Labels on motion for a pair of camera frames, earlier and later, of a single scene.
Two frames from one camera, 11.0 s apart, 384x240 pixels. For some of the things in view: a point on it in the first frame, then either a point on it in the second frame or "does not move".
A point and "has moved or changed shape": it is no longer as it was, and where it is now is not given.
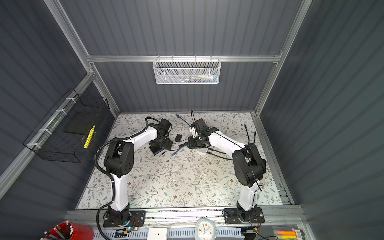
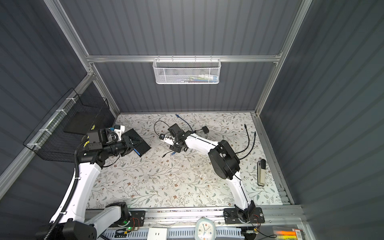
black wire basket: [65, 134] does not move
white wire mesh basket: [186, 71] does not move
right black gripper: [192, 145] to [173, 148]
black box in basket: [81, 123] does not move
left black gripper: [167, 145] to [128, 144]
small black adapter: [178, 138] has moved or changed shape
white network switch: [203, 150] has moved or changed shape
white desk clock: [205, 229] does not move
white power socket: [155, 233] does not move
